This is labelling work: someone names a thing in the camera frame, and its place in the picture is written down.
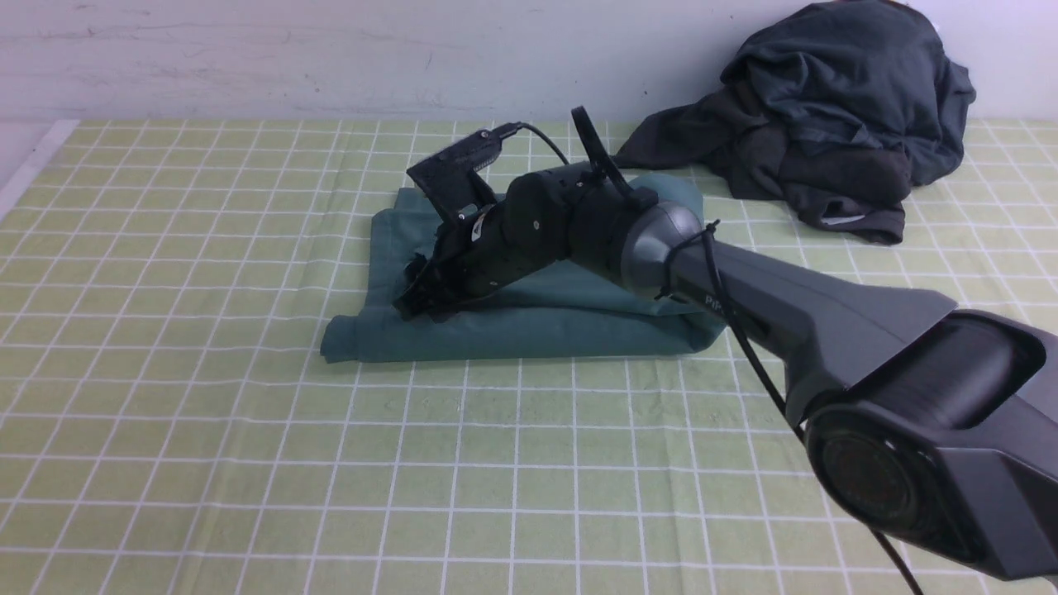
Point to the green checkered tablecloth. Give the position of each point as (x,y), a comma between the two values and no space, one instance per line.
(168,426)

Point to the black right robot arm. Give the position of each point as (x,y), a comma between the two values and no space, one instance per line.
(928,423)

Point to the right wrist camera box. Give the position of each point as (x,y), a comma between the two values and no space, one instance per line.
(450,178)

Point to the green long sleeve shirt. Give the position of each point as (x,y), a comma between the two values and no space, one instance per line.
(560,312)

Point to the dark brown crumpled garment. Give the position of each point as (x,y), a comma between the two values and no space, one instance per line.
(839,189)

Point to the dark grey-blue crumpled garment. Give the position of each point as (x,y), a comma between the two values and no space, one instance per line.
(872,75)

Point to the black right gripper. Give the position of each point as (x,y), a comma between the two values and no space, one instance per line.
(511,240)

